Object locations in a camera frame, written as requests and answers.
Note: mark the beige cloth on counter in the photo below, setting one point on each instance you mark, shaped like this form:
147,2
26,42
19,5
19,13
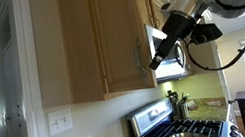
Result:
214,102

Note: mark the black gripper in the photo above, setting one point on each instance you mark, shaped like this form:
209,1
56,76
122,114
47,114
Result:
180,25

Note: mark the small wooden cabinet door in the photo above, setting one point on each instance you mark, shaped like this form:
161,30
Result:
143,9
157,11

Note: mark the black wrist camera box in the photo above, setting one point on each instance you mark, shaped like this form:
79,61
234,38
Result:
206,32

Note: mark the wooden cabinet body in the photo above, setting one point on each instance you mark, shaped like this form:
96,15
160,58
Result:
68,47

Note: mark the silver utensil canister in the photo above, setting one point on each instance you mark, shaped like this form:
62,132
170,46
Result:
183,108

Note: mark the stainless steel gas stove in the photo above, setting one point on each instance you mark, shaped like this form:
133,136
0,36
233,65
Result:
160,129

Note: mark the white light switch plate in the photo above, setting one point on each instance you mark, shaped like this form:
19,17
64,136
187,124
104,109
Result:
60,121

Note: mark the stainless steel LG microwave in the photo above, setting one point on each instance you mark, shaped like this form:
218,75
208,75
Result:
173,69

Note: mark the granite countertop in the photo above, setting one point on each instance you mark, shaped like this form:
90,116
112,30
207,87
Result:
209,112

